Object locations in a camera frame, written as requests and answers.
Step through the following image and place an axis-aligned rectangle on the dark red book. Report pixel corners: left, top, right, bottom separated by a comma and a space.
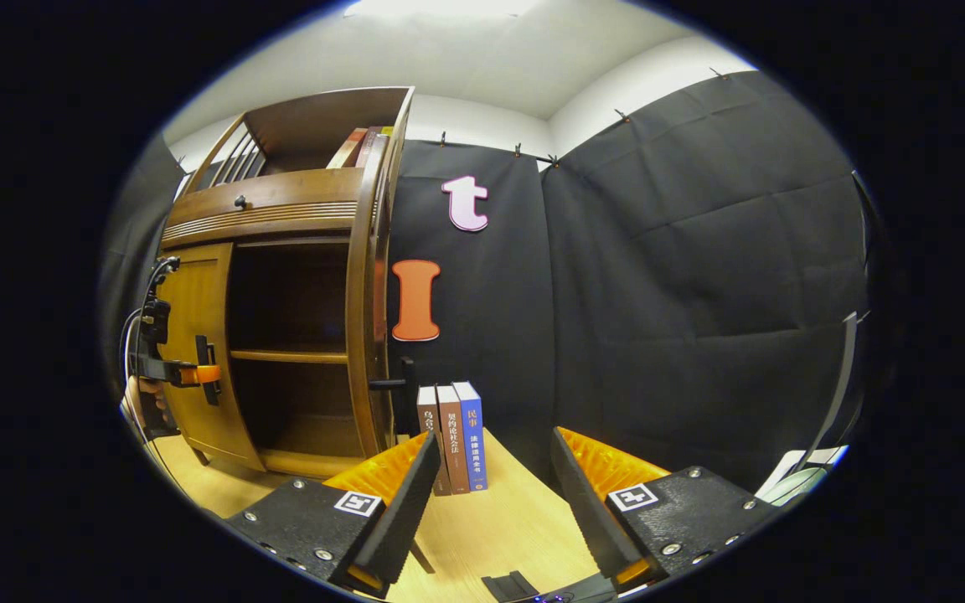
354, 126, 383, 168

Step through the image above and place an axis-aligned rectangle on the blue book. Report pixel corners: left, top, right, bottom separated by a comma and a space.
452, 381, 489, 492

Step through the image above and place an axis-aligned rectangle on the brown book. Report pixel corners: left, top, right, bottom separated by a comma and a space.
436, 384, 471, 495
417, 385, 452, 497

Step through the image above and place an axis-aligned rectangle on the wooden cabinet door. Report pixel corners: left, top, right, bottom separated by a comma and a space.
154, 243, 266, 472
345, 233, 416, 460

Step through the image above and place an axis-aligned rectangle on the wooden inner cabinet shelf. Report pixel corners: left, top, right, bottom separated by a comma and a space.
230, 348, 351, 365

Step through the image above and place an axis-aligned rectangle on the large ceiling light panel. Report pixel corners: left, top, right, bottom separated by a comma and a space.
344, 0, 534, 19

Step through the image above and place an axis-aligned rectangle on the wooden cabinet drawer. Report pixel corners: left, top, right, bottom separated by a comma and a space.
160, 167, 379, 250

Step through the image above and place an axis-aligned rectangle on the wooden double-door shoe cabinet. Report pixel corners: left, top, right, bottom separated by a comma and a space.
152, 86, 416, 480

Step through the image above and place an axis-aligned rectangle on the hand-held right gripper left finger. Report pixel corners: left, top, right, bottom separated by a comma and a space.
223, 431, 441, 597

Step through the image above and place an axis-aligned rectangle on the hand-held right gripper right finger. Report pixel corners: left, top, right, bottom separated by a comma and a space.
551, 427, 781, 591

